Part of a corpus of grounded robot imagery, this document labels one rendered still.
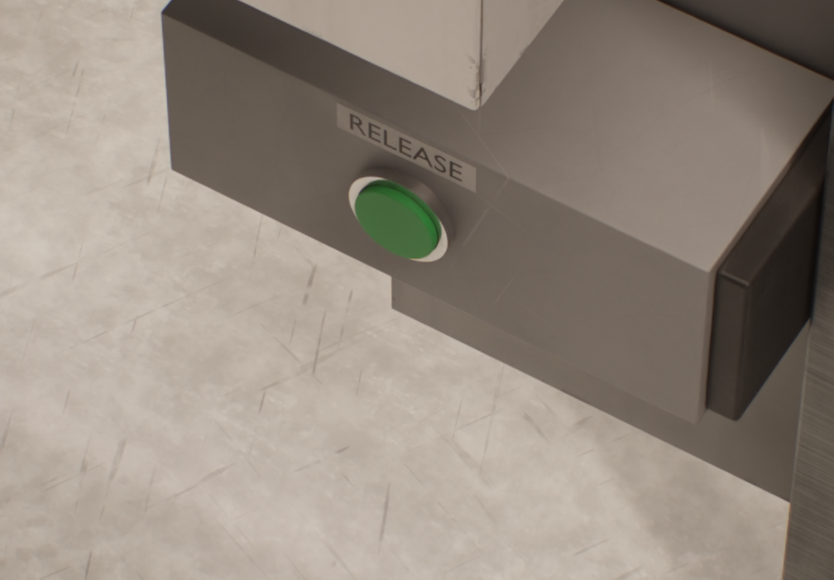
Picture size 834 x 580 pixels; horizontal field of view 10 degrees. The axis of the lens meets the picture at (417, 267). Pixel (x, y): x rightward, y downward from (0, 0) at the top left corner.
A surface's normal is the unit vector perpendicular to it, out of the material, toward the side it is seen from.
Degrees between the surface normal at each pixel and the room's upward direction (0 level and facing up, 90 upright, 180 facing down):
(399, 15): 90
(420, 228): 90
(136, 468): 0
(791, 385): 90
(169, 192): 0
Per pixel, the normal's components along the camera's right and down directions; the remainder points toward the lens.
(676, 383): -0.52, 0.68
